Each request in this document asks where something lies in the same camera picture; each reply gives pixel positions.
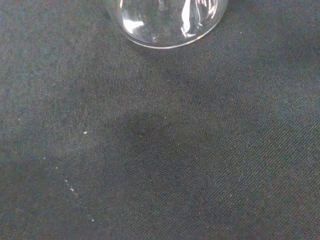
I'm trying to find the black bench cloth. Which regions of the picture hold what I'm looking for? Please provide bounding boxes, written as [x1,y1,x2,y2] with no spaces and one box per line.
[0,0,320,240]

